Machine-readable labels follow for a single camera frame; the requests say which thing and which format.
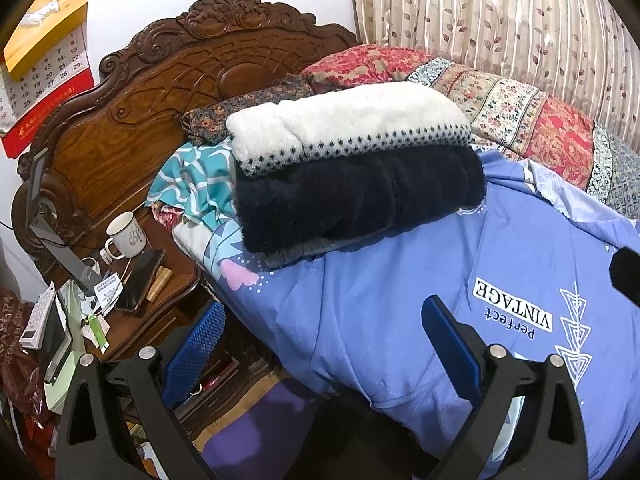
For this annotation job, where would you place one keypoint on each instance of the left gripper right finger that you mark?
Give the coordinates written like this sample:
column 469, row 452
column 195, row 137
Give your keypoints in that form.
column 549, row 440

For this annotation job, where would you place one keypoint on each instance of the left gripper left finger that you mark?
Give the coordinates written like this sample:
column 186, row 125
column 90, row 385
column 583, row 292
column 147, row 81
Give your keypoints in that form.
column 94, row 440

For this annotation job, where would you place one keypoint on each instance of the white spotted fleece garment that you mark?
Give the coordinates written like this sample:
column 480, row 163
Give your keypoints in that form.
column 368, row 118

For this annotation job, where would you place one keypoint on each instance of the black fluffy garment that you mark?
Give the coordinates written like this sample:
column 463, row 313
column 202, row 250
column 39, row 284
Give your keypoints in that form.
column 356, row 196

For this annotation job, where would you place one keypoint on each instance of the blue printed bed sheet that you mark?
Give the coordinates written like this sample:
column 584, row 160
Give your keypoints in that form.
column 527, row 268

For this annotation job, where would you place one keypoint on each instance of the red floral patchwork quilt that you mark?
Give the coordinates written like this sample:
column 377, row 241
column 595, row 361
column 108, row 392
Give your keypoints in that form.
column 516, row 119

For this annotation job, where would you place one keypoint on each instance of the white remote control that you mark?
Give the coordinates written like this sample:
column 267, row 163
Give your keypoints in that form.
column 32, row 336

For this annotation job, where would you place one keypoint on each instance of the wooden nightstand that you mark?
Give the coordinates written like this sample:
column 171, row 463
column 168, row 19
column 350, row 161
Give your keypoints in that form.
column 173, row 298

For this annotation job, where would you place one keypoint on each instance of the black smartphone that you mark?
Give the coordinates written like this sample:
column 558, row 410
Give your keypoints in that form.
column 140, row 280

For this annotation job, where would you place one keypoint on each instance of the white ceramic mug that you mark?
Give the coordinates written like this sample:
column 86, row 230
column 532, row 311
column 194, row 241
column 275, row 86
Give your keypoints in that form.
column 125, row 237

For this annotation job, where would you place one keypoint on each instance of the teal patterned pillow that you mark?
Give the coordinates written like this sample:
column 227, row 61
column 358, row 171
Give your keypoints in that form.
column 199, row 181

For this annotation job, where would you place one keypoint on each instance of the carved wooden headboard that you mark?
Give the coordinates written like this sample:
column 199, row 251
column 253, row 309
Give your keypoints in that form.
column 106, row 144

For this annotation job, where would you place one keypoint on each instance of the dark floral pillow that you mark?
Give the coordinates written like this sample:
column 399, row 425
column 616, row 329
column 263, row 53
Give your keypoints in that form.
column 207, row 125

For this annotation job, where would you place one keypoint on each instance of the wall calendar red yellow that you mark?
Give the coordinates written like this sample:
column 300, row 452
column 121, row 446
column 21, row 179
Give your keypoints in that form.
column 44, row 63

